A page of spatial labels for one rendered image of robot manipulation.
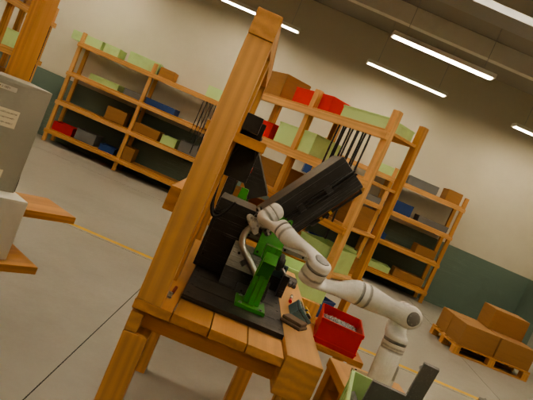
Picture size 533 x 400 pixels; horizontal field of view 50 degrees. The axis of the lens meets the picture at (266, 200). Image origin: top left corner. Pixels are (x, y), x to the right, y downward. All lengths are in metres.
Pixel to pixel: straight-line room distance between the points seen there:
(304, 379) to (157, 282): 0.61
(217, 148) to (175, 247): 0.36
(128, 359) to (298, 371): 0.59
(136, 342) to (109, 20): 10.58
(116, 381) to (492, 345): 7.04
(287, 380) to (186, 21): 10.36
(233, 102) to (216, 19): 10.00
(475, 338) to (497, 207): 4.44
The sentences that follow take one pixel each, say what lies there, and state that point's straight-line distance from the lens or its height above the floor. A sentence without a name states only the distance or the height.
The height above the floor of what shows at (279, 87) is 2.22.
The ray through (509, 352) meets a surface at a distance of 8.82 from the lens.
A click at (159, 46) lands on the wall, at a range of 11.97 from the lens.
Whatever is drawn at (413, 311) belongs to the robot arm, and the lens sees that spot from 2.24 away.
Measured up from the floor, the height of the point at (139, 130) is 0.90.
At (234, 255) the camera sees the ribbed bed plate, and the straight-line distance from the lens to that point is 2.58.
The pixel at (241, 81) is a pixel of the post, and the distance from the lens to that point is 1.93.
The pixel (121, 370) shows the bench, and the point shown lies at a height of 0.62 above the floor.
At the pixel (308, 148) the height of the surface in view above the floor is 1.71.
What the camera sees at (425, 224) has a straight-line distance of 11.39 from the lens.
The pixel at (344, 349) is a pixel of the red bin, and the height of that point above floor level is 0.82.
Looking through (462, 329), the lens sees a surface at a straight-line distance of 8.43.
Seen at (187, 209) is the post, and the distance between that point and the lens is 1.94.
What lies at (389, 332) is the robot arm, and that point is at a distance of 2.27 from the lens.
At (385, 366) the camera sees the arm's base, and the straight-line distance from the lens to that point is 2.28.
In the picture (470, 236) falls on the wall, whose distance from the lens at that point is 12.25.
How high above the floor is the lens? 1.52
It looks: 5 degrees down
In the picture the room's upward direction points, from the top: 23 degrees clockwise
